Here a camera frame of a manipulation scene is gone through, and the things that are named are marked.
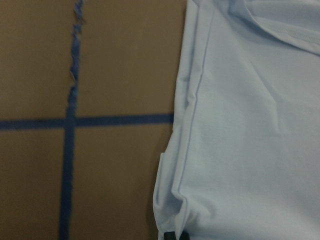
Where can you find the light blue t-shirt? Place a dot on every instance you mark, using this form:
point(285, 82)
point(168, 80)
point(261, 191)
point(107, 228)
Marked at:
point(243, 159)

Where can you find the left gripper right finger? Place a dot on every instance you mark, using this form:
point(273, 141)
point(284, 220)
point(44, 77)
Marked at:
point(184, 236)

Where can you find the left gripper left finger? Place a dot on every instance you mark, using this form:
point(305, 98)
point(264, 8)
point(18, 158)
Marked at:
point(170, 235)

